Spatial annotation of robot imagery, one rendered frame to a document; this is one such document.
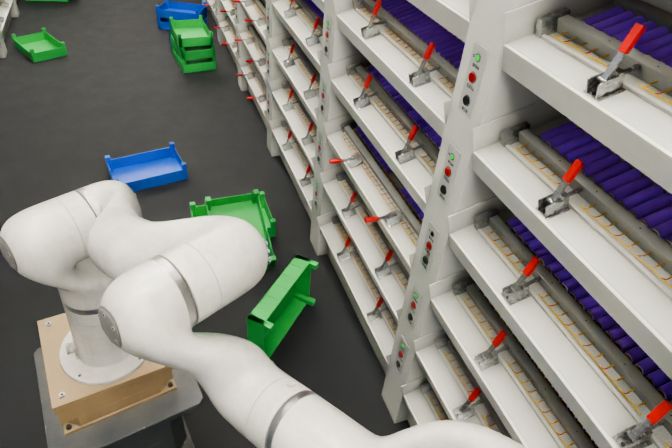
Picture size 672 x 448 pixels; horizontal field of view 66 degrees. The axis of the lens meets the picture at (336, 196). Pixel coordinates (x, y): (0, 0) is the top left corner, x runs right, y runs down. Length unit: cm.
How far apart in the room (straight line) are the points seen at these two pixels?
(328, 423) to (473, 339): 56
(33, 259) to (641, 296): 89
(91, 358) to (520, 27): 103
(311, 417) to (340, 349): 109
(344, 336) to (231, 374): 109
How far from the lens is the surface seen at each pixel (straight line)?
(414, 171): 118
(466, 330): 113
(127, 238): 78
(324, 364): 168
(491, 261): 100
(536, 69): 80
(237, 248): 67
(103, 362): 124
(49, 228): 97
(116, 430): 131
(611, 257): 79
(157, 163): 250
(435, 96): 108
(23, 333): 193
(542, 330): 92
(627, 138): 70
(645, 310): 75
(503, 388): 108
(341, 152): 157
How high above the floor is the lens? 140
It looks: 38 degrees down
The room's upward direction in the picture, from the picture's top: 6 degrees clockwise
